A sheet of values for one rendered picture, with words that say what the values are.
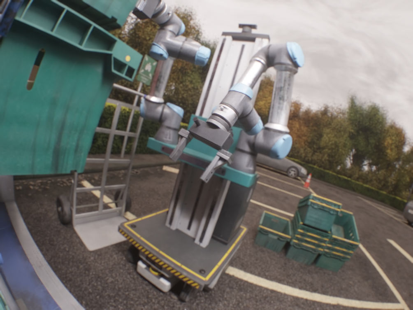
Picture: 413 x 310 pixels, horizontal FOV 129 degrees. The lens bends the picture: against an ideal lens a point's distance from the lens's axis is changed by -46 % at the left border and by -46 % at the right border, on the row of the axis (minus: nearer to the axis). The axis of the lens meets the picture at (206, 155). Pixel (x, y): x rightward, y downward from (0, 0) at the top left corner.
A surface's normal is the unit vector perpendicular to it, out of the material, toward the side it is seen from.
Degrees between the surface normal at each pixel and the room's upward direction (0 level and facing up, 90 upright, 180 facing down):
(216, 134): 67
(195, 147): 90
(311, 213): 75
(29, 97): 96
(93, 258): 0
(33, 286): 0
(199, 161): 90
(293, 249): 94
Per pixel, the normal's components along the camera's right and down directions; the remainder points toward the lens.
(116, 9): 0.89, 0.30
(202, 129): -0.34, -0.41
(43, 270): 0.29, -0.95
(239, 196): -0.44, -0.02
